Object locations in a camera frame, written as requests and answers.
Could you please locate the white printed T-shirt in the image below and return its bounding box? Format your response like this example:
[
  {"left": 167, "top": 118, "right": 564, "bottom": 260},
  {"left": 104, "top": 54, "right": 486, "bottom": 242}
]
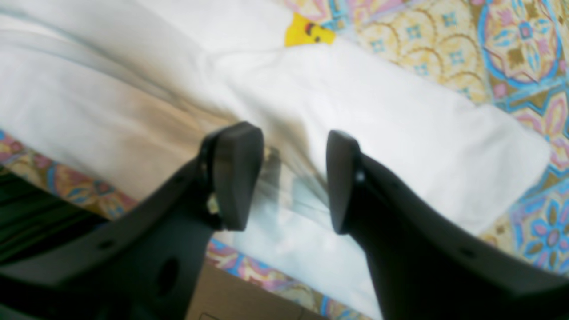
[{"left": 1, "top": 0, "right": 549, "bottom": 320}]

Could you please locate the image right gripper black right finger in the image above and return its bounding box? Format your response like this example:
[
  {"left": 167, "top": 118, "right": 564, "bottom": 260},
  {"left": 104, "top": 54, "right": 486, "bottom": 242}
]
[{"left": 326, "top": 130, "right": 569, "bottom": 320}]

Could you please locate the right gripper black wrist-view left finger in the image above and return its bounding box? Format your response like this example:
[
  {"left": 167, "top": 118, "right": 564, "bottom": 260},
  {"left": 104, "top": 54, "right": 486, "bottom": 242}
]
[{"left": 1, "top": 122, "right": 264, "bottom": 320}]

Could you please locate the patterned tablecloth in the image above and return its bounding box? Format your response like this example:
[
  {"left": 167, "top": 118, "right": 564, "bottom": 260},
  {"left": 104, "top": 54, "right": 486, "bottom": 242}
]
[{"left": 1, "top": 0, "right": 568, "bottom": 320}]

